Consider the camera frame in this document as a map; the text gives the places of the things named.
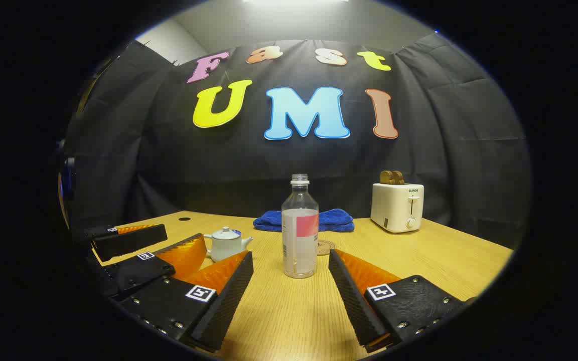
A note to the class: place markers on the round cork coaster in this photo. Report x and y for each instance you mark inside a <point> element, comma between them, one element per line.
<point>327,247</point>

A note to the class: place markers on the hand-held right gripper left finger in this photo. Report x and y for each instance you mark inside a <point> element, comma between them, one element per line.
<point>229,301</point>

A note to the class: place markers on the clear plastic water bottle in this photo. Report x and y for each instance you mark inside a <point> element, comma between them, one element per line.
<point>300,235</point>

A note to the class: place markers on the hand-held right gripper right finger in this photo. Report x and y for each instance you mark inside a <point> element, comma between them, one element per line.
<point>354,301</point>

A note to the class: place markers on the white ceramic teacup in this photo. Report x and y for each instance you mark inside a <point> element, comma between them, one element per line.
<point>226,248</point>

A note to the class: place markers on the brown bread slice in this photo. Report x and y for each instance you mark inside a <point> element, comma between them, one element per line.
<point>399,178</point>
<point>386,177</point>

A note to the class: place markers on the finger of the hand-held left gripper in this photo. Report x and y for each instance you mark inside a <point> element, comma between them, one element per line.
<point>136,273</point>
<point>128,241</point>

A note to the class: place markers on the white toaster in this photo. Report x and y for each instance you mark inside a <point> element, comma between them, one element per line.
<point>394,208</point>

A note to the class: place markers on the black backdrop cloth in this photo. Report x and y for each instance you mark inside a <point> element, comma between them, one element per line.
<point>279,160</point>

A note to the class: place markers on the white teacup lid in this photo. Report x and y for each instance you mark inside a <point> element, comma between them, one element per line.
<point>225,232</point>

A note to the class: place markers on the blue folded towel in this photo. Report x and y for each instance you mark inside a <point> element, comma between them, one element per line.
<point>336,220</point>

